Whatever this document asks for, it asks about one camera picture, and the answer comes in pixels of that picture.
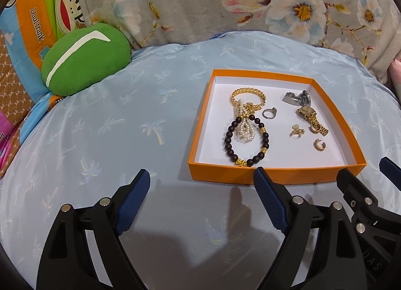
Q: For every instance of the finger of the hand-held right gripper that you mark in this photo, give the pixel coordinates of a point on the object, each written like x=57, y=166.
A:
x=351, y=183
x=390, y=168

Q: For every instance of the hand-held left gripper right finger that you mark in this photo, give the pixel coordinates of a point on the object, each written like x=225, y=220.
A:
x=269, y=196

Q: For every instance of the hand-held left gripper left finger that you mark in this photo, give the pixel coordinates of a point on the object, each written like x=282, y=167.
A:
x=134, y=199

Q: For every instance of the gold hoop earring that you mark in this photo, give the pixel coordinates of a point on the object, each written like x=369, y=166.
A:
x=316, y=146

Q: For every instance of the orange cardboard box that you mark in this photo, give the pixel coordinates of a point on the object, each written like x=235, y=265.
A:
x=219, y=174

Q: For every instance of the gold wristwatch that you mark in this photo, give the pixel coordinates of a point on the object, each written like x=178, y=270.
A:
x=305, y=111

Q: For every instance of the pink cloth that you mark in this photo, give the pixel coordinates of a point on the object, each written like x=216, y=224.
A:
x=396, y=74

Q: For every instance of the light blue palm-print sheet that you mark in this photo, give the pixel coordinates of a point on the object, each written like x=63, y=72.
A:
x=125, y=105

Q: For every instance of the green cushion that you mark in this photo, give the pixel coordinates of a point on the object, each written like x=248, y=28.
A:
x=87, y=61

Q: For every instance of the colourful cartoon printed blanket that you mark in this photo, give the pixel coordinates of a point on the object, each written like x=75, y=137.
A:
x=28, y=27

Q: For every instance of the grey floral blanket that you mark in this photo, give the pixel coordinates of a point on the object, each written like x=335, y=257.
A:
x=188, y=2

